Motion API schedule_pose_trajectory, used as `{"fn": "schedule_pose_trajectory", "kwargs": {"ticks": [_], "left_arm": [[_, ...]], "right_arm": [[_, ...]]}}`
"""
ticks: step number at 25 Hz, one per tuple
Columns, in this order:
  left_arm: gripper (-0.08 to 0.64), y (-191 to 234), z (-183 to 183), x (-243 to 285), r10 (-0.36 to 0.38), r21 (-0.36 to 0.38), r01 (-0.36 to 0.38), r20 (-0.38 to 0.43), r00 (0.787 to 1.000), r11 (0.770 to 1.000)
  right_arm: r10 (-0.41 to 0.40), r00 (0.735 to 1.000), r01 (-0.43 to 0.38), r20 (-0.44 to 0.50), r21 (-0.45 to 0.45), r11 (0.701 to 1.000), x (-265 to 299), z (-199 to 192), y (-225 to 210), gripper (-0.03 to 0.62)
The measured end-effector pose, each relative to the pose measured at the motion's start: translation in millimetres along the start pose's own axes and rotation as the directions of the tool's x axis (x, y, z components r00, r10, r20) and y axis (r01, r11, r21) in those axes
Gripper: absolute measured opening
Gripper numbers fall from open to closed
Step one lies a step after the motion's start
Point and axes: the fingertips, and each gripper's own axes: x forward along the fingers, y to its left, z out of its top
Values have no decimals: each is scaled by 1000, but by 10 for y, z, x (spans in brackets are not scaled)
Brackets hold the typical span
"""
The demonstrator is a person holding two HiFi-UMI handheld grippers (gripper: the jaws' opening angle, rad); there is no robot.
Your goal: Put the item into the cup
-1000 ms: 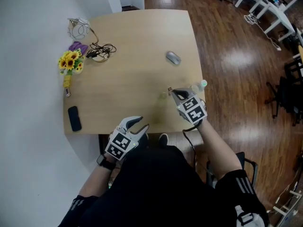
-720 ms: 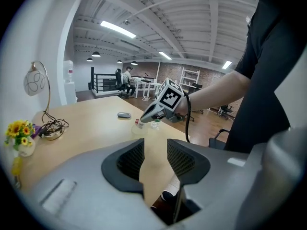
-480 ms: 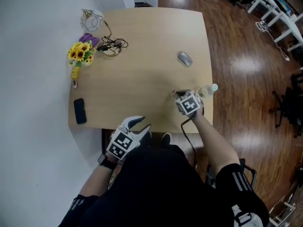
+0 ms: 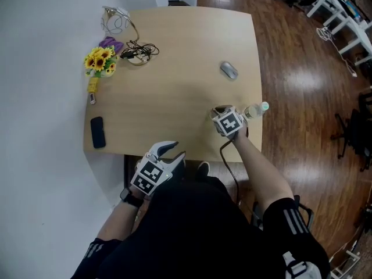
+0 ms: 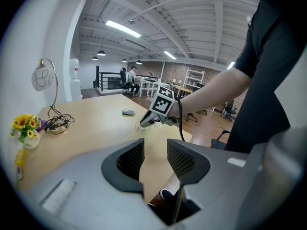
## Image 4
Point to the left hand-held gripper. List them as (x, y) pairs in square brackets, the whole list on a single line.
[(151, 174)]

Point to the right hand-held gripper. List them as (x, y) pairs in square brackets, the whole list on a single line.
[(229, 123)]

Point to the person's left forearm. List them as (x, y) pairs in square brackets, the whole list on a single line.
[(116, 219)]

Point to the person's right forearm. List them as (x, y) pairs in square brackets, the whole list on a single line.
[(261, 170)]

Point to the clear plastic water bottle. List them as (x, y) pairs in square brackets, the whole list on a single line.
[(255, 110)]

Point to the person's black shoe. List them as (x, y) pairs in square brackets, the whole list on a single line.
[(203, 168)]

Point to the grey computer mouse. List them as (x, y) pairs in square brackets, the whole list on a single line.
[(229, 70)]

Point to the black smartwatch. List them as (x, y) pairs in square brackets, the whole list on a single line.
[(129, 197)]

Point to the black phone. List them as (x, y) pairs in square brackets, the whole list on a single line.
[(98, 132)]

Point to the person's black clothing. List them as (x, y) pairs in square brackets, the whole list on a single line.
[(203, 231)]

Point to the yellow small packet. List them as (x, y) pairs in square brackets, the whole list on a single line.
[(93, 85)]

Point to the sunflower bouquet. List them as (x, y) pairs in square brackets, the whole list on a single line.
[(100, 61)]

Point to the black office chair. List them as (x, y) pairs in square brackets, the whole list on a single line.
[(356, 132)]

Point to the purple cloth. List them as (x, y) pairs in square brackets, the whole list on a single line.
[(110, 43)]

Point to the silver desk lamp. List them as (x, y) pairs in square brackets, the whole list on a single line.
[(122, 25)]

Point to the white desks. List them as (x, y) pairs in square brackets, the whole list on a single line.
[(343, 19)]

